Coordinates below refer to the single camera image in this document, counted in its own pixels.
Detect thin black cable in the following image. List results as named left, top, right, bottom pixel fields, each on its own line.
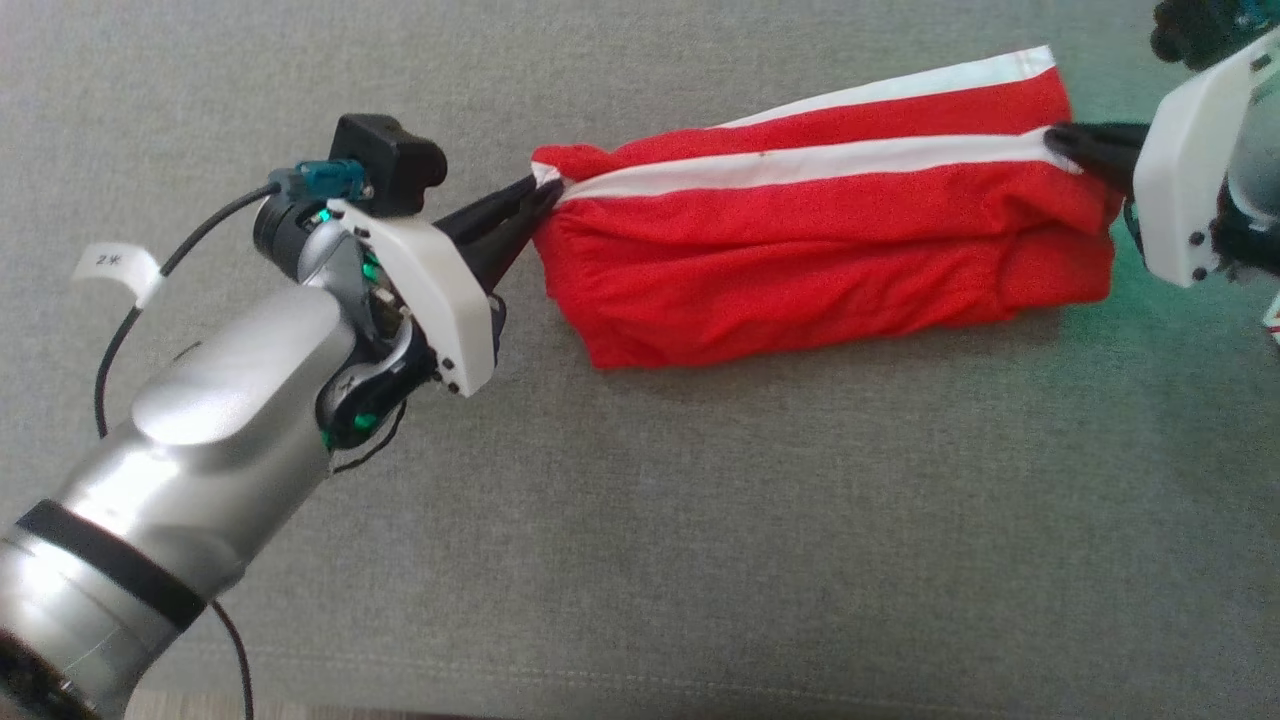
left=94, top=182, right=283, bottom=720

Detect red shorts with white stripe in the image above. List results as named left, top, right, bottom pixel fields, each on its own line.
left=529, top=44, right=1124, bottom=372

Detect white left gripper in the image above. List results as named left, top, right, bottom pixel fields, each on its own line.
left=326, top=175, right=567, bottom=399

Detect teal cable connector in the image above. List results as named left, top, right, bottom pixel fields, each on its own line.
left=266, top=159, right=369, bottom=208

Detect grey sofa seat cushion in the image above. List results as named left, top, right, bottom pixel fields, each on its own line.
left=0, top=0, right=1280, bottom=720

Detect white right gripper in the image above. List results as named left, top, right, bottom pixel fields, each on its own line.
left=1044, top=27, right=1280, bottom=290

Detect white cable label tag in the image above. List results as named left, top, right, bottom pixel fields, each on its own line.
left=72, top=242, right=163, bottom=310

